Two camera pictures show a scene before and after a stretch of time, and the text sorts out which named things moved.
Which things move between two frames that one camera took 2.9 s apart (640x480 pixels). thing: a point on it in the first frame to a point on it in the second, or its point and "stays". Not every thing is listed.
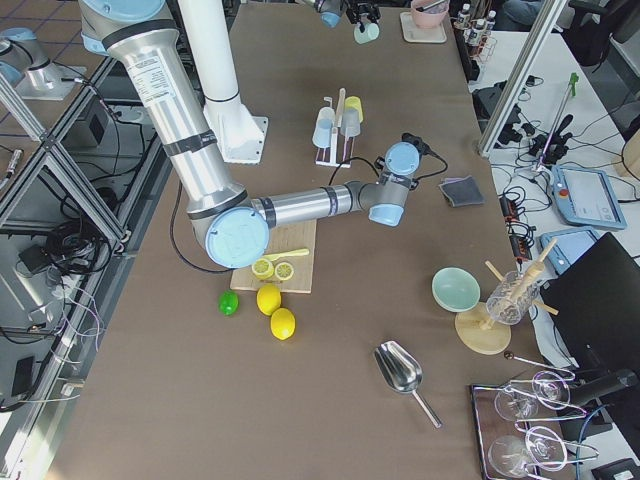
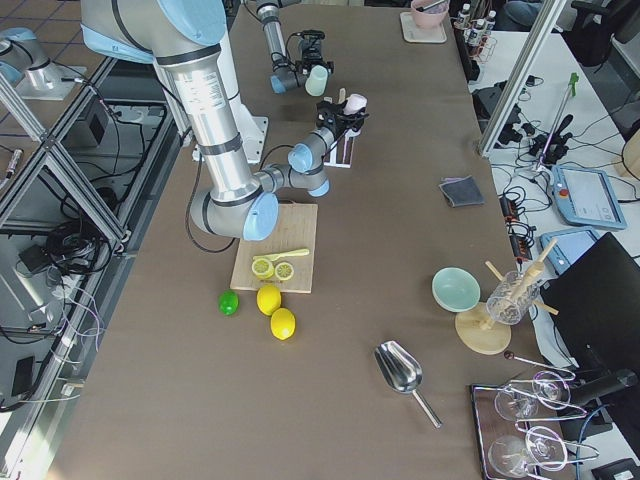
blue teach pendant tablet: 585,196 stays
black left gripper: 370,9 to 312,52
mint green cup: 370,33 to 317,81
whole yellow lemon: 268,299 stays
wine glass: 549,390 stays
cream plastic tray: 412,33 stays
